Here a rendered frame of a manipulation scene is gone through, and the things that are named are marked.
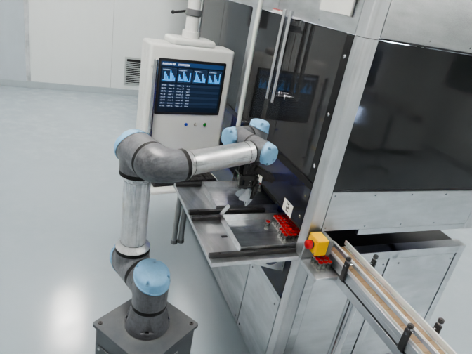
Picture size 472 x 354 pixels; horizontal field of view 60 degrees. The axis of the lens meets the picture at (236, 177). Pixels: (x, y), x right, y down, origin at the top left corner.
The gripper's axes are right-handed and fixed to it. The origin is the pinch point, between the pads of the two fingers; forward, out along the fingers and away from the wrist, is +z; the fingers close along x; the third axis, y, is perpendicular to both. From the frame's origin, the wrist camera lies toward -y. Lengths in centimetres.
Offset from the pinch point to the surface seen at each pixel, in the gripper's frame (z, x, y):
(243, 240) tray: 21.0, -3.5, -3.8
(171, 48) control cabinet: -44, -88, 18
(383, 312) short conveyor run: 16, 52, -35
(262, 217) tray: 19.7, -20.0, -20.3
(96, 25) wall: 5, -545, 23
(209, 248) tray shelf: 21.5, 0.5, 13.1
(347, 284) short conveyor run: 20, 32, -35
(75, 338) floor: 110, -46, 62
